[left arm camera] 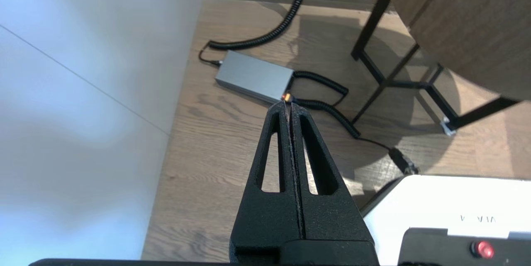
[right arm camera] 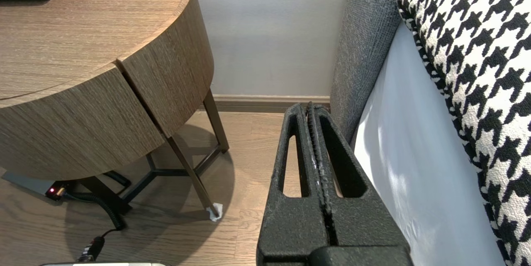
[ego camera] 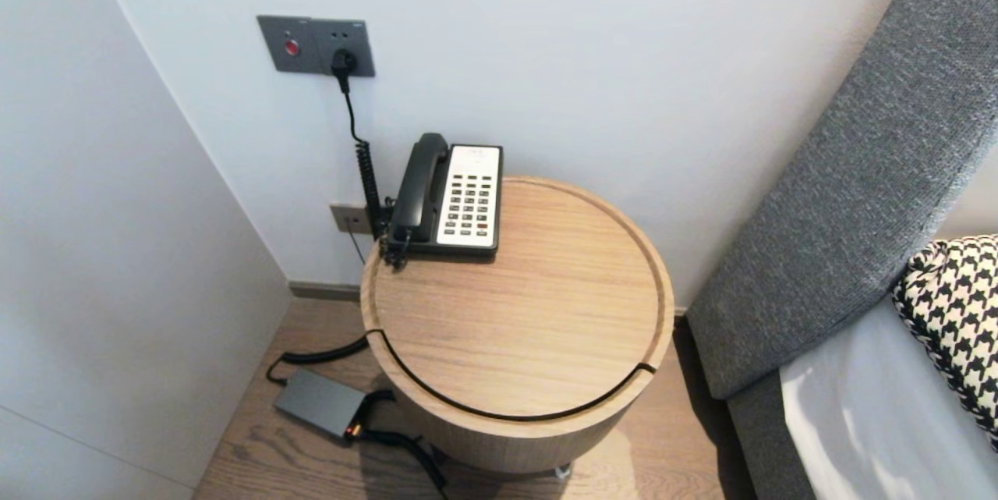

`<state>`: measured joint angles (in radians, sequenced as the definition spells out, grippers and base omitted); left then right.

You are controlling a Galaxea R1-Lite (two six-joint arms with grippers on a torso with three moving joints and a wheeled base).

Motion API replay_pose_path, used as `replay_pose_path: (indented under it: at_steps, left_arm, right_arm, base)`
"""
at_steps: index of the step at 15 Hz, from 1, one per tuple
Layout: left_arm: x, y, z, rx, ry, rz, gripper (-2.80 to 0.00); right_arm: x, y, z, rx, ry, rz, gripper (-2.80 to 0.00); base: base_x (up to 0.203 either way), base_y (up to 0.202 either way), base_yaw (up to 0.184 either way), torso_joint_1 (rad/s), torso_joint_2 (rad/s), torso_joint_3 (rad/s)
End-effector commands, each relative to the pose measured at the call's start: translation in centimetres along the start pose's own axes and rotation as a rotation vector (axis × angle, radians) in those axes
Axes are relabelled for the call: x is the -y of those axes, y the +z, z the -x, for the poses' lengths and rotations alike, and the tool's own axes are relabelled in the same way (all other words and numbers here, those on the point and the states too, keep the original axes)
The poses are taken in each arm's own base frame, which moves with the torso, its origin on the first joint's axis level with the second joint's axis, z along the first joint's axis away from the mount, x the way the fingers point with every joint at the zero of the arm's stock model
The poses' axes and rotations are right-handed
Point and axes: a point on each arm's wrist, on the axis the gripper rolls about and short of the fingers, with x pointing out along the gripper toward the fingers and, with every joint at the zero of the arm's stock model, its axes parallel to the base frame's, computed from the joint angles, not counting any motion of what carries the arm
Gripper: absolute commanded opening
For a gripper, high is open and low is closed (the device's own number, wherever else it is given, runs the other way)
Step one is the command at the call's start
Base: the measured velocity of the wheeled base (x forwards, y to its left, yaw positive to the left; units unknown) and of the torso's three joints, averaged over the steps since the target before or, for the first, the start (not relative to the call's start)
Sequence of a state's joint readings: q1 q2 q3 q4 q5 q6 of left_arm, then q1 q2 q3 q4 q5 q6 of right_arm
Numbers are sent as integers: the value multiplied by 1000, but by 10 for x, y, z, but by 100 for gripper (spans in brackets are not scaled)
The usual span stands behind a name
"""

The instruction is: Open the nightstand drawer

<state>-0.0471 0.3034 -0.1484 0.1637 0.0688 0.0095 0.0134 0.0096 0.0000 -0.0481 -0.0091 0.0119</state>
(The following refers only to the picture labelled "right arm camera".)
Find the brown wall baseboard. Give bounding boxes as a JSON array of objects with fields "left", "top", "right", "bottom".
[{"left": 201, "top": 94, "right": 331, "bottom": 113}]

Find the round wooden side table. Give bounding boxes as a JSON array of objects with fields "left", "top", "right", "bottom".
[
  {"left": 0, "top": 0, "right": 215, "bottom": 139},
  {"left": 77, "top": 90, "right": 229, "bottom": 217}
]

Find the white bed sheet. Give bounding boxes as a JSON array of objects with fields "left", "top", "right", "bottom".
[{"left": 353, "top": 21, "right": 509, "bottom": 266}]

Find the black white houndstooth pillow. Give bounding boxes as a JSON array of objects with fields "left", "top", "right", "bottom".
[{"left": 396, "top": 0, "right": 531, "bottom": 266}]

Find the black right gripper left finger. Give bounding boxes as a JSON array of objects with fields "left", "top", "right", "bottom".
[{"left": 256, "top": 103, "right": 331, "bottom": 255}]

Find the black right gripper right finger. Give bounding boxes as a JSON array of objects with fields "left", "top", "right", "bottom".
[{"left": 308, "top": 104, "right": 412, "bottom": 251}]

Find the grey power adapter brick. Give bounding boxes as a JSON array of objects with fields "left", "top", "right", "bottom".
[{"left": 1, "top": 171, "right": 69, "bottom": 201}]

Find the curved-front wooden table drawer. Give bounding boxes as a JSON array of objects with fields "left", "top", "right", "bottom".
[{"left": 0, "top": 63, "right": 165, "bottom": 181}]

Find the grey fabric bed headboard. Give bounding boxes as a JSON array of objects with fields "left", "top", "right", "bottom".
[{"left": 330, "top": 0, "right": 405, "bottom": 146}]

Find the white table leg pad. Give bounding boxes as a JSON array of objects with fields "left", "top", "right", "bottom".
[{"left": 207, "top": 203, "right": 224, "bottom": 222}]

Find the black cable with connector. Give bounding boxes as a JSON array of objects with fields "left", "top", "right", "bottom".
[{"left": 62, "top": 190, "right": 126, "bottom": 262}]

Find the white and black robot base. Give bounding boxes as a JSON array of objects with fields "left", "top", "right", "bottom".
[{"left": 39, "top": 262, "right": 166, "bottom": 266}]

